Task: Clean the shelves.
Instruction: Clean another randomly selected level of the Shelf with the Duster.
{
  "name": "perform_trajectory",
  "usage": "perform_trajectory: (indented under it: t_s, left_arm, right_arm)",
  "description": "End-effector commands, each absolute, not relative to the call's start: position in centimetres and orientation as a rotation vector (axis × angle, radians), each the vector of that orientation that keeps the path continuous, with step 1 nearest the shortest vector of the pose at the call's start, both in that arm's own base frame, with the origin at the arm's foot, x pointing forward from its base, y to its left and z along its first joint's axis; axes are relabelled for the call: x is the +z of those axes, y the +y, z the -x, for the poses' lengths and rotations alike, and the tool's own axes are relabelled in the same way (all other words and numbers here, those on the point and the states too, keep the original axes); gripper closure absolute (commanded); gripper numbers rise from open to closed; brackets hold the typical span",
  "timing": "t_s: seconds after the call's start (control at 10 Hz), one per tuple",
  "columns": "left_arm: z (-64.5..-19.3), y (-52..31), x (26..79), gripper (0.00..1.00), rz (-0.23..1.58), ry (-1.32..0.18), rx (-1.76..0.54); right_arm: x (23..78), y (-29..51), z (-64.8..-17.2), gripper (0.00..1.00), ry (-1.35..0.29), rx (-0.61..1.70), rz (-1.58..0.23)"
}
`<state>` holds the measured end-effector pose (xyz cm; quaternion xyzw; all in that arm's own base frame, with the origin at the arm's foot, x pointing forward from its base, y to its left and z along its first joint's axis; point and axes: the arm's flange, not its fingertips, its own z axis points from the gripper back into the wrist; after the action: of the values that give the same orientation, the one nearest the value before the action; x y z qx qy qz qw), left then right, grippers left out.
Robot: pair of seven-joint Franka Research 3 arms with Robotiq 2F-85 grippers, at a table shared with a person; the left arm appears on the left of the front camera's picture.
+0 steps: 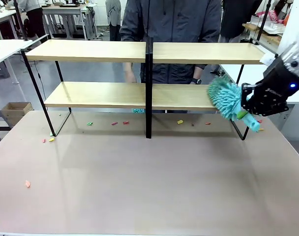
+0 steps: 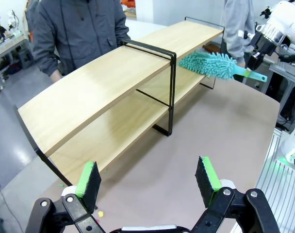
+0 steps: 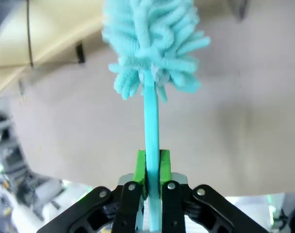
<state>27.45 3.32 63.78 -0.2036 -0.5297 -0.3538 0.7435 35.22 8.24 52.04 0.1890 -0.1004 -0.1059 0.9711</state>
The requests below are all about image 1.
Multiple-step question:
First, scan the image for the pink bag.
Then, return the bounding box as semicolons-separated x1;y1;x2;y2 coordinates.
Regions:
267;9;281;23

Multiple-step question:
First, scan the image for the cardboard box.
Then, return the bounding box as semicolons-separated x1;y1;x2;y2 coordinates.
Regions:
1;102;33;126

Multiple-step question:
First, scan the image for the white side table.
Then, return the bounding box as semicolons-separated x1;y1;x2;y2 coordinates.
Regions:
0;39;33;86

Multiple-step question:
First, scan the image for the black clamp pole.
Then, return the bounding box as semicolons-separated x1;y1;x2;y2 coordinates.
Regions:
250;0;272;46

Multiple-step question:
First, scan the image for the person's left forearm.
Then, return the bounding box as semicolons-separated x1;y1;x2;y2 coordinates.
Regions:
193;64;208;79

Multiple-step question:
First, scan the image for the wooden workbench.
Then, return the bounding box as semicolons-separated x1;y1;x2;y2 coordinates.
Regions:
242;21;284;46

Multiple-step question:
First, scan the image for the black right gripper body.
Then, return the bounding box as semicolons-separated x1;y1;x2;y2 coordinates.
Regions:
245;57;299;117

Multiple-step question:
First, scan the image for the person in white shirt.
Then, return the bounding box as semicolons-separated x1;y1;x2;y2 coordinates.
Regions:
105;0;122;41

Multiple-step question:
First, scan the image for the background desk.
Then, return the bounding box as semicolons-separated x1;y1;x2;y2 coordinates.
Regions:
40;2;95;40

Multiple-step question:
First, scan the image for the person in black trousers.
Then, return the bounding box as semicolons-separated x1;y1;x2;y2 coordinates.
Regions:
16;0;46;38

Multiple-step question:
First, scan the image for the wooden two-tier shelf unit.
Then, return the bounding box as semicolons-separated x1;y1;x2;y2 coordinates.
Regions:
149;37;279;141
21;38;150;139

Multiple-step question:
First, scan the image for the black floor cable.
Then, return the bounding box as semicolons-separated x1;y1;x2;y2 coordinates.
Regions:
32;61;46;99

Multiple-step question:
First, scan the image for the person's right hand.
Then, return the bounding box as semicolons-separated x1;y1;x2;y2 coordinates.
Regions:
124;62;138;83

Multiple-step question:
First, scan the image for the person in grey jacket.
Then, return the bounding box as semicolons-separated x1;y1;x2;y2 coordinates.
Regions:
119;0;222;85

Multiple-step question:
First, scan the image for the black camera pole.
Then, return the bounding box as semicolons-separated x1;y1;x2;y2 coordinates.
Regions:
13;0;30;41

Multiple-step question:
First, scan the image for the white background table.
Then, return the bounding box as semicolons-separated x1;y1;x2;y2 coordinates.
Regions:
0;6;23;40

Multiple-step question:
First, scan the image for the white work table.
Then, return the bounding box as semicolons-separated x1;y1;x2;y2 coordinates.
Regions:
219;63;299;131

